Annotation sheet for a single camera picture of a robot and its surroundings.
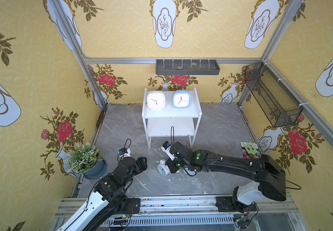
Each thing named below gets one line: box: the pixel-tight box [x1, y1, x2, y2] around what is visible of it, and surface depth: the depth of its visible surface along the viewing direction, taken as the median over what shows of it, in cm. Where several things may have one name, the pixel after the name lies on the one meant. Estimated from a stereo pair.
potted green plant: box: [63, 140, 107, 180], surface depth 75 cm
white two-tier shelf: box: [141, 87, 203, 150], surface depth 74 cm
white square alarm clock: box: [146, 90, 167, 110], surface depth 71 cm
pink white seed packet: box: [240, 141, 260, 159], surface depth 96 cm
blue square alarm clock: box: [172, 89, 192, 110], surface depth 72 cm
